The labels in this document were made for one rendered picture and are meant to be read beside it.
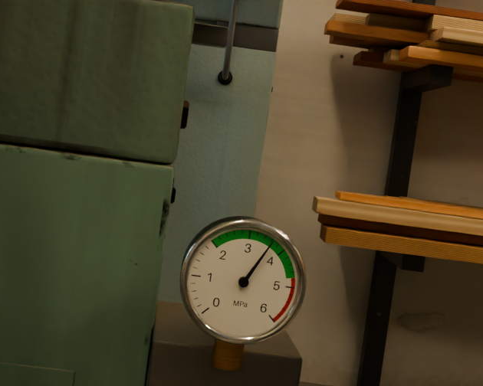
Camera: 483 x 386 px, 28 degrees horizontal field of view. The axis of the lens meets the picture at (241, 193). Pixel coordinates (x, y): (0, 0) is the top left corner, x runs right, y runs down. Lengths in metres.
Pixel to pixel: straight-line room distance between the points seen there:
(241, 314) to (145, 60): 0.15
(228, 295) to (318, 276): 2.52
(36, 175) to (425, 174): 2.53
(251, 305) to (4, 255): 0.15
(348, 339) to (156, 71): 2.55
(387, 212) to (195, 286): 2.05
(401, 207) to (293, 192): 0.51
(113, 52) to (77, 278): 0.13
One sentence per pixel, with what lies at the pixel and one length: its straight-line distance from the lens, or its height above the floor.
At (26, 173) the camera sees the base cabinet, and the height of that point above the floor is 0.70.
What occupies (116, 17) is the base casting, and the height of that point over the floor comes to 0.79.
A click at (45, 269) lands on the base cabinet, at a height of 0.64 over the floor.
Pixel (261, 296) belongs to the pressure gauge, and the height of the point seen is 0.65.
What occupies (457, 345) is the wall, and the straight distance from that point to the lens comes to 3.11.
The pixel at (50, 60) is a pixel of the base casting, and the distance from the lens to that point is 0.54.
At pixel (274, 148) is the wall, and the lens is 2.96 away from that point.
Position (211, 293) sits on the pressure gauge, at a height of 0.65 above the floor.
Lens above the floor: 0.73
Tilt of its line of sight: 3 degrees down
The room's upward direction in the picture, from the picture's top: 8 degrees clockwise
